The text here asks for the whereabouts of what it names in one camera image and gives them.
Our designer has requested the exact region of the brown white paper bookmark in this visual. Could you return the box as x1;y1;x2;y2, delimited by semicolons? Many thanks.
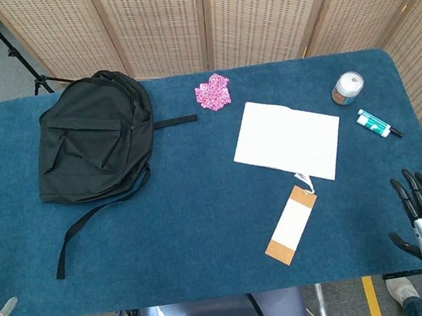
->
254;169;328;269

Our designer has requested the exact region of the open white notebook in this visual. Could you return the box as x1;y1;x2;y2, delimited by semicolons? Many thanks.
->
226;89;349;194

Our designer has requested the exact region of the white sneaker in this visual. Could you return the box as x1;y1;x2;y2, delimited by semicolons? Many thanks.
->
385;274;421;309

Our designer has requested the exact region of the teal white marker pen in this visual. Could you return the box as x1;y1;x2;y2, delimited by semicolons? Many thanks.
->
357;103;406;144

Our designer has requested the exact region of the metal table leg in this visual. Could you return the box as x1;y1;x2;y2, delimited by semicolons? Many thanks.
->
313;282;331;316

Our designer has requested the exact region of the small teal white tube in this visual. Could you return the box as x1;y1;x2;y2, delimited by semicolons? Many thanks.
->
354;113;378;131

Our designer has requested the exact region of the black fabric backpack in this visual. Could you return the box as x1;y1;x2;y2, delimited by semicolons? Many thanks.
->
23;58;218;282

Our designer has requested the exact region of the brown jar with white lid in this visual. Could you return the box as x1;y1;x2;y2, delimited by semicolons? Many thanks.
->
328;69;367;108

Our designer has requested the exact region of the black tripod stand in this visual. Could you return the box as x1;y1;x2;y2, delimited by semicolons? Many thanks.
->
0;0;79;101

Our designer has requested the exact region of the blue carpet table mat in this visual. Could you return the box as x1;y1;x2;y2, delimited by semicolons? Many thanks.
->
0;41;422;316

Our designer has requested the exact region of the pink patterned cloth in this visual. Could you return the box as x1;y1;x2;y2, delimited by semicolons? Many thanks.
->
192;71;234;114

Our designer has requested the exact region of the wicker folding screen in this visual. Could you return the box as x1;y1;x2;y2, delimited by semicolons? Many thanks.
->
0;0;422;287

